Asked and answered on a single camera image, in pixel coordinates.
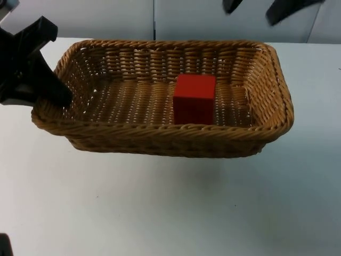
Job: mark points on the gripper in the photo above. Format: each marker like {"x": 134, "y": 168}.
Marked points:
{"x": 24, "y": 48}

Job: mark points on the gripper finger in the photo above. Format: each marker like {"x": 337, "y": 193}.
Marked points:
{"x": 287, "y": 10}
{"x": 232, "y": 5}

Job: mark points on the red cube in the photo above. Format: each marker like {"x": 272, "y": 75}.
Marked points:
{"x": 194, "y": 101}

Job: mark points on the pale brown wicker basket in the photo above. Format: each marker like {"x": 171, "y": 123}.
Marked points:
{"x": 138, "y": 138}

